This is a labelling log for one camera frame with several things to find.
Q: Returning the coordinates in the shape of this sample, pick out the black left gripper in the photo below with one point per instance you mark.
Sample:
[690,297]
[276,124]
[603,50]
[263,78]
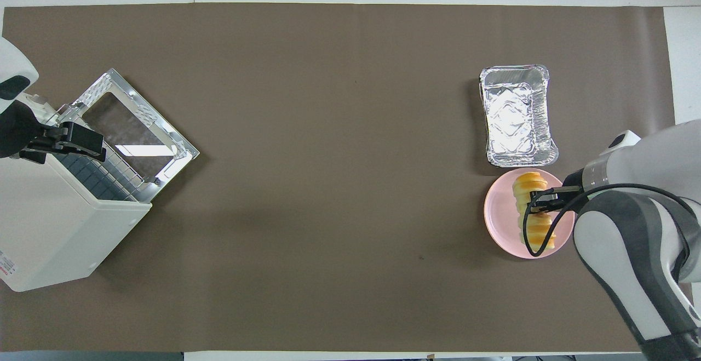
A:
[19,131]

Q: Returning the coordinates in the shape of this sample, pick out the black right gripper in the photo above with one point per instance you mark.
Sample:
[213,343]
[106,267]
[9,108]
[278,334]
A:
[576,188]

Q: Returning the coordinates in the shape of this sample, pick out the sliced yellow bread loaf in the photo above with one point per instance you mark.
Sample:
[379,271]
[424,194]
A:
[539,232]

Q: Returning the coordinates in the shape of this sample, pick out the aluminium foil tray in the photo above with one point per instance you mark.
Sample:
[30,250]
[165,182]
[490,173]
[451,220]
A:
[515,114]

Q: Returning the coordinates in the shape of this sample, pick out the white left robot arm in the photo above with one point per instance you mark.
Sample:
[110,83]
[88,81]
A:
[11,59]

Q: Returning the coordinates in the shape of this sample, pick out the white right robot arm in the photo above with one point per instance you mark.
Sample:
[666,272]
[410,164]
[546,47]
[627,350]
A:
[630,240]

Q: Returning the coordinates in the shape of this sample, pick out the glass oven door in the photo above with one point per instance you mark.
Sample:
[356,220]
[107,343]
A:
[131,131]

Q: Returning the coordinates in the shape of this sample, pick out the cream toaster oven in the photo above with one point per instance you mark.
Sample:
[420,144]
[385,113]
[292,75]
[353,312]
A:
[49,229]

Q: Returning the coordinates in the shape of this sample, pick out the pink round plate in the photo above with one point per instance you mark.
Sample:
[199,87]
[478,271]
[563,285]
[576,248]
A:
[501,213]

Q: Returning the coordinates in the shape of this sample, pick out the brown table mat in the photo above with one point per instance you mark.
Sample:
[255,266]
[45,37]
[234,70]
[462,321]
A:
[328,185]

